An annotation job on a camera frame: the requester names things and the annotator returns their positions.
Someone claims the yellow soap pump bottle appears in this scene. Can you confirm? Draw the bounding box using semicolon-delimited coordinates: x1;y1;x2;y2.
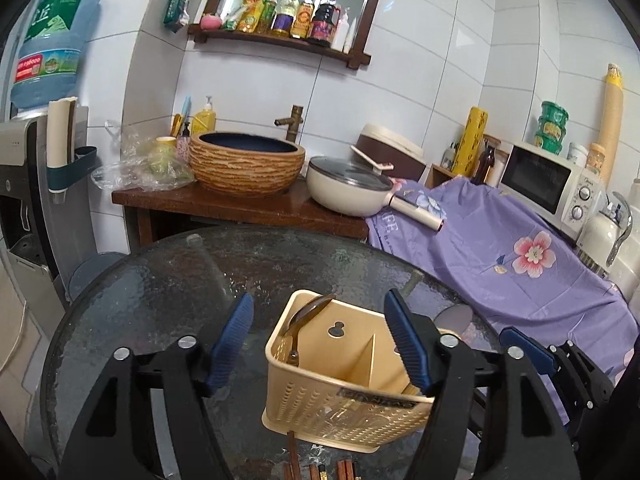
191;96;217;137

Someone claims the beige plastic utensil basket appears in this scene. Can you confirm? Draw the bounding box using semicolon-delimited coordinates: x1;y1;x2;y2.
261;289;438;453

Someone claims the white microwave oven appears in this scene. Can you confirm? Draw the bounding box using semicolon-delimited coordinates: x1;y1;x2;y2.
497;141;603;241

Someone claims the white rice paddle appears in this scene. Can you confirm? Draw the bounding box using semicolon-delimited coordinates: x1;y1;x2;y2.
350;145;395;172

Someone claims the blue water jug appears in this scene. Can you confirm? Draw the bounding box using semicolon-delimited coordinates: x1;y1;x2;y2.
10;0;104;111

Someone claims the wooden sink cabinet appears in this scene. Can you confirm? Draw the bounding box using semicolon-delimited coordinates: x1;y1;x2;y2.
111;177;370;256

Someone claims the yellow wrap roll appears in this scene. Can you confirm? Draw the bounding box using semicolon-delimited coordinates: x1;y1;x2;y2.
452;106;488;178

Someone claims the yellow seasoning packet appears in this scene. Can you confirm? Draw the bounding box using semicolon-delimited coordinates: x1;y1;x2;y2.
237;0;266;35

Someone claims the teal wall holder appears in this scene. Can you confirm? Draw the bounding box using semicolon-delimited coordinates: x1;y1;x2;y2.
47;146;98;196

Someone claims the brown label sauce bottle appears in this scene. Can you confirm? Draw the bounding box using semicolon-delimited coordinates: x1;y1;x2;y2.
291;0;317;40

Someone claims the tall beige roll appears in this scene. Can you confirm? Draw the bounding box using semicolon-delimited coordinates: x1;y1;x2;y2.
597;63;626;186

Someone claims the green hanging packet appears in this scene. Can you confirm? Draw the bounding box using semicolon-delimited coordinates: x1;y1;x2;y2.
163;0;193;33

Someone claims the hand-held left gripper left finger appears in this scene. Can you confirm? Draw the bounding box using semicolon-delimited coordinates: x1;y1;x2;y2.
57;292;256;480

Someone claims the brown glass bottle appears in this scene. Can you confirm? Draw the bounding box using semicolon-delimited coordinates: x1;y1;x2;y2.
471;139;498;185

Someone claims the bronze bamboo-style faucet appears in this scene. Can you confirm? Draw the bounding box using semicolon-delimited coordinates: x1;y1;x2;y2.
274;105;305;143

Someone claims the grey water dispenser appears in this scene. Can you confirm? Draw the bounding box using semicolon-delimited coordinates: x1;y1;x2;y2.
0;105;96;321

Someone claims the dark soy sauce bottle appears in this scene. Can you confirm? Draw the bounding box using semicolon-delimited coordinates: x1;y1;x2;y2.
307;0;341;47

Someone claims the white kettle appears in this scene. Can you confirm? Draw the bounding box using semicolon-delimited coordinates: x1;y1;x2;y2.
575;191;633;271

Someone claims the clear plastic bag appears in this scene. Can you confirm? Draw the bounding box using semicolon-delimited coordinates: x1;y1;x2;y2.
91;120;197;193

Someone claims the brown ribbed sink basin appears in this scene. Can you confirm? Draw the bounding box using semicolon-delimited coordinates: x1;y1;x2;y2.
187;131;306;197

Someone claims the white cable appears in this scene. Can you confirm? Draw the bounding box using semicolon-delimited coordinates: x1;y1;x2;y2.
0;305;28;361

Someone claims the cream frying pan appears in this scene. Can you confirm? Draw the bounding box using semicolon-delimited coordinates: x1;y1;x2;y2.
306;156;447;233

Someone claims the purple label oil bottle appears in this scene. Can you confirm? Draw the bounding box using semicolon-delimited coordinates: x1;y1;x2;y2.
271;0;300;37

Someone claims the wooden framed mirror shelf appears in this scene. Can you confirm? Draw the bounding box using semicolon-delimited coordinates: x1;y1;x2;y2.
187;0;393;72

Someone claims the brown white rice cooker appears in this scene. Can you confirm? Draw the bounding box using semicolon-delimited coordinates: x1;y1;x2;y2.
357;123;427;183

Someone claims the purple floral cloth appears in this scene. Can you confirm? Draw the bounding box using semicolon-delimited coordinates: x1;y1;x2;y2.
365;176;640;426

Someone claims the glass pan lid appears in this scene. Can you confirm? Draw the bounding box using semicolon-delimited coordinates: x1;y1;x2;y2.
309;156;395;192

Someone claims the green yellow bottle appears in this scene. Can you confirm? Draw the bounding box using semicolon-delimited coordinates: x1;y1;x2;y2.
260;0;279;36

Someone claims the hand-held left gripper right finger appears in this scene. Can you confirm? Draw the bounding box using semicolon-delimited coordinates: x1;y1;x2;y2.
382;288;583;480

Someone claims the white squeeze bottle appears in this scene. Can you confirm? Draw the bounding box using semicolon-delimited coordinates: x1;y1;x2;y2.
331;7;351;52

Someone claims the brown-handled metal spoon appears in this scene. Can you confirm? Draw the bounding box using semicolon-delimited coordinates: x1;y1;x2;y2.
279;294;337;367

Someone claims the small wooden box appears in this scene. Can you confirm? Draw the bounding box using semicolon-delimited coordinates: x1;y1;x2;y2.
430;164;466;190

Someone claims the grey round stool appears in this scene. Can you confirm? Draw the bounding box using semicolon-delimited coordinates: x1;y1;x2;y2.
67;252;126;306

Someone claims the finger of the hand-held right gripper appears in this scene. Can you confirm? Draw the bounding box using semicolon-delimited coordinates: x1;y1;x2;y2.
499;326;558;377
547;340;618;441

